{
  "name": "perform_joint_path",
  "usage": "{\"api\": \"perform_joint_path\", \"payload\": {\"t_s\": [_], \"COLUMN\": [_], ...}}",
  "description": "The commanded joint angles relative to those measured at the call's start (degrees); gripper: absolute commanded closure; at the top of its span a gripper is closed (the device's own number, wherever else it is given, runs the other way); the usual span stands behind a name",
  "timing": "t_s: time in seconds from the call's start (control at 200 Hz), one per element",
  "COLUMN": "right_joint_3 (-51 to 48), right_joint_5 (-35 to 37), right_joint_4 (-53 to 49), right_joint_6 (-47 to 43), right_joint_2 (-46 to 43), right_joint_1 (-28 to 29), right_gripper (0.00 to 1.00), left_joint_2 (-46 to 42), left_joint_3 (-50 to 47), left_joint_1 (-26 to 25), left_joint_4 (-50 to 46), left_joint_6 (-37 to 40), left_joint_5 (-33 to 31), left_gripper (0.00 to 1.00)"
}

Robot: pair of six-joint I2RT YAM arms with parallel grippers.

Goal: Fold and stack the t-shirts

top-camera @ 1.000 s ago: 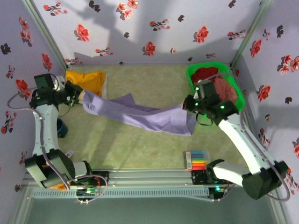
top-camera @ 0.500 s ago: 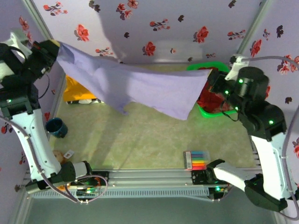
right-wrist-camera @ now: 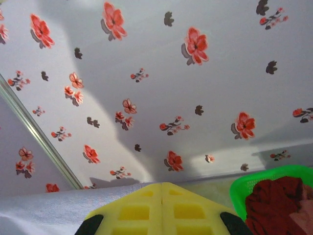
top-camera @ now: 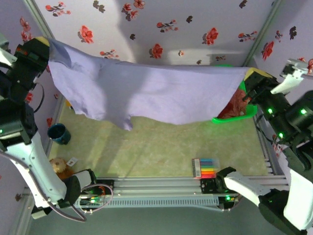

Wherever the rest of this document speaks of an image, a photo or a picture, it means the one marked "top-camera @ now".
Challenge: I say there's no lavender printed t-shirt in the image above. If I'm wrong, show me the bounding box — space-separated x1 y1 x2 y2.
47 39 250 132

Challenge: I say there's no pink t-shirt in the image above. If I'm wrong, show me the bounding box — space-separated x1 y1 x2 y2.
221 88 250 119

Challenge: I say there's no green plastic basket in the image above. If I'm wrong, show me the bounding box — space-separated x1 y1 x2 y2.
211 64 258 125

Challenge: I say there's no dark blue mug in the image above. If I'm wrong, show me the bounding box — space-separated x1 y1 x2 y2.
47 123 71 145

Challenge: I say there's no pack of coloured markers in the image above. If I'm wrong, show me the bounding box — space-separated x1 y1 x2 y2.
192 158 220 180

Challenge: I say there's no small circuit board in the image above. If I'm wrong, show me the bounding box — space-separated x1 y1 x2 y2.
219 193 239 211
78 194 105 208

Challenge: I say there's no brown teddy bear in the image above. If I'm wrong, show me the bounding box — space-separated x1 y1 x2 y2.
48 157 75 181

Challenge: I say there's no aluminium corner post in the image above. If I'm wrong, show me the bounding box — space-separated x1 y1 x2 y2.
23 0 56 42
244 0 286 69

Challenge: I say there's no grey slotted cable duct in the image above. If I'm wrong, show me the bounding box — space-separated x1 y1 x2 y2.
75 197 220 209

